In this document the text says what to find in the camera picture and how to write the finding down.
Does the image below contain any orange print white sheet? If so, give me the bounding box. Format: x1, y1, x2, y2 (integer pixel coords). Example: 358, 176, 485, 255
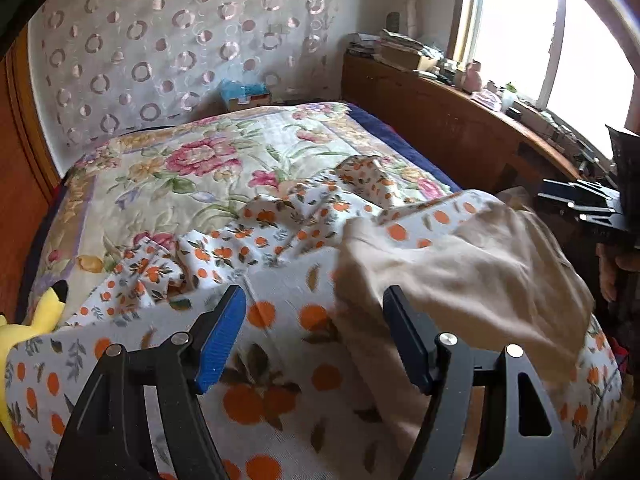
7, 155, 626, 480

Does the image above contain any small cardboard box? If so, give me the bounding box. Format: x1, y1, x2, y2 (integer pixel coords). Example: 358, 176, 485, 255
225, 91, 273, 112

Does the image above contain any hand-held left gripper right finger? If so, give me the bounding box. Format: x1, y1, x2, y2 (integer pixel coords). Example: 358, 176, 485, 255
382, 285, 563, 480

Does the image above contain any beige printed T-shirt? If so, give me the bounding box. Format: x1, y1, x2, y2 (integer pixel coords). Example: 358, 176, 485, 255
330, 189, 596, 480

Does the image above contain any pink tissue pack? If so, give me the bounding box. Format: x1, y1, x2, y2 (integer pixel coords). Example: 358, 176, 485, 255
472, 89, 503, 111

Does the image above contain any circle pattern sheer curtain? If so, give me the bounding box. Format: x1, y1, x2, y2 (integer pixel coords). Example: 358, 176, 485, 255
27, 0, 346, 148

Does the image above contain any floral quilt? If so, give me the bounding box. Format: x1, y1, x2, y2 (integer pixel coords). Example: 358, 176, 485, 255
30, 101, 463, 331

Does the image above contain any person's right hand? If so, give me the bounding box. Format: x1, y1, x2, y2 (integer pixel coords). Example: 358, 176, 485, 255
597, 245, 640, 303

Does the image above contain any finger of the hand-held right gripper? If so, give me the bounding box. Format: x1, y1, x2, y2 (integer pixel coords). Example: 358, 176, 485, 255
575, 205, 626, 230
537, 178, 621, 207

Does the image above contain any open brown cardboard box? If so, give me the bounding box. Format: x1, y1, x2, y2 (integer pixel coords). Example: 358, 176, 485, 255
375, 45, 438, 72

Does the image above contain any pile of papers and bags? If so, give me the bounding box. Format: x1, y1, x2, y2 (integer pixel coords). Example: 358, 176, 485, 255
347, 27, 443, 73

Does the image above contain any long wooden cabinet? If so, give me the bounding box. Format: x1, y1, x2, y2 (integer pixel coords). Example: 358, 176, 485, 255
341, 52, 601, 196

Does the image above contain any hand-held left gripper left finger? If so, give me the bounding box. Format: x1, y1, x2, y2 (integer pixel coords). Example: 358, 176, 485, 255
52, 285, 248, 480

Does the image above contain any dark blue blanket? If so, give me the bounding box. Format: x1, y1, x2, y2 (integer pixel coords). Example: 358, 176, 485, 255
345, 102, 463, 193

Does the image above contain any window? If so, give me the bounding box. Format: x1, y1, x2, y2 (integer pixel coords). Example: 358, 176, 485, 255
447, 0, 640, 161

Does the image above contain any yellow plush toy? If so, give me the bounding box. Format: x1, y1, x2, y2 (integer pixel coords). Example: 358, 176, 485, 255
0, 279, 68, 441

